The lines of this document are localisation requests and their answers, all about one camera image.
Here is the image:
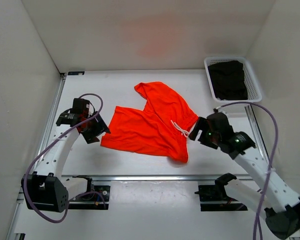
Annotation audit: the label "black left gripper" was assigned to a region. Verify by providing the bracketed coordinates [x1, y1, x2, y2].
[81, 110, 111, 144]

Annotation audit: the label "orange shorts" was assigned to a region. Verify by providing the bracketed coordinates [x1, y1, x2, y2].
[100, 81, 199, 164]

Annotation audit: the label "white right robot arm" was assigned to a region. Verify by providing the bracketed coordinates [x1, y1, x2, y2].
[189, 112, 300, 240]

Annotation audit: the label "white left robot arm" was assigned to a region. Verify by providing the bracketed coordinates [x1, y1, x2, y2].
[21, 97, 110, 213]

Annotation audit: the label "black folded shorts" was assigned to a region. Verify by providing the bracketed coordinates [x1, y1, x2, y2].
[208, 60, 248, 101]

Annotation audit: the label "black corner label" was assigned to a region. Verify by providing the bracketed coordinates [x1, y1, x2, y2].
[67, 71, 85, 76]

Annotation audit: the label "white plastic basket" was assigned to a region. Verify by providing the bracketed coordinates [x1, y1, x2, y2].
[204, 56, 262, 111]

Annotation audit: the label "aluminium table edge rail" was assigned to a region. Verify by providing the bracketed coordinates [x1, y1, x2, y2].
[51, 69, 250, 181]

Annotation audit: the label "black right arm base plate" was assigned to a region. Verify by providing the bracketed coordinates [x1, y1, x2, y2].
[195, 185, 248, 212]

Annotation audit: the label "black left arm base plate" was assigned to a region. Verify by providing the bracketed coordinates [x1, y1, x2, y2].
[68, 184, 111, 211]

